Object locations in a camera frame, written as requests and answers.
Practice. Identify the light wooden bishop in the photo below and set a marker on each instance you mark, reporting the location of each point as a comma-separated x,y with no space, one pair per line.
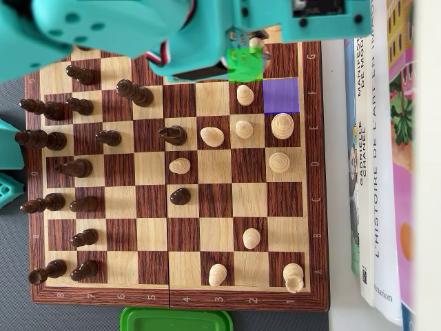
212,137
256,43

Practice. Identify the dark wooden knight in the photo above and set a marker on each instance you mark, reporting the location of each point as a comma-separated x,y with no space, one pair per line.
76,168
174,135

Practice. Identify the pink colourful illustrated book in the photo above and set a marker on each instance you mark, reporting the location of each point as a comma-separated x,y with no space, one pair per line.
401,193

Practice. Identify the light wooden pawn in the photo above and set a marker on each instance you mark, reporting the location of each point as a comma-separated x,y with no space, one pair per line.
179,165
251,238
245,96
217,274
244,129

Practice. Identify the white Gabrielle Chanel book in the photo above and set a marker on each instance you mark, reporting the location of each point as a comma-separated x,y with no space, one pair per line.
365,207

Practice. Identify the green plastic container lid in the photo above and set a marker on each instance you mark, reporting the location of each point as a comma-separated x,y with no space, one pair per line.
175,320

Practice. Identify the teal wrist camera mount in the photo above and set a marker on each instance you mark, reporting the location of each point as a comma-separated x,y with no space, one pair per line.
327,27

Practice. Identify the dark wooden king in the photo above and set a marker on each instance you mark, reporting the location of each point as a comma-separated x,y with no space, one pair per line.
41,139

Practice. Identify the light wooden rook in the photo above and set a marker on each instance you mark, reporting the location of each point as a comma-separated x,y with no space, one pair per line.
293,276

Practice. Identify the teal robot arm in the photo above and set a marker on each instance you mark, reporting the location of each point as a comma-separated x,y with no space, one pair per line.
86,20

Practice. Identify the light wooden queen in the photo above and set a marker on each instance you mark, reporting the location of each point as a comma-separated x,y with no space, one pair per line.
279,163

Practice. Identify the light wooden king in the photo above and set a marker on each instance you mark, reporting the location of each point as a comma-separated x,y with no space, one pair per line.
282,126

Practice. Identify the dark wooden rook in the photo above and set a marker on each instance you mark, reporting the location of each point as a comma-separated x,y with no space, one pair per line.
50,270

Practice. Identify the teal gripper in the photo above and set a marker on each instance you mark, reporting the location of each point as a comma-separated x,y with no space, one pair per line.
207,58

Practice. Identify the dark wooden bishop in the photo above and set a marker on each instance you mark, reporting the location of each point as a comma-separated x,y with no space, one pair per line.
46,109
46,202

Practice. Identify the wooden folding chessboard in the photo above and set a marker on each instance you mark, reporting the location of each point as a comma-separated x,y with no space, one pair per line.
151,234

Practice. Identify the blue illustrated book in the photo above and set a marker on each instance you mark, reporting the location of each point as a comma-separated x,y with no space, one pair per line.
348,103

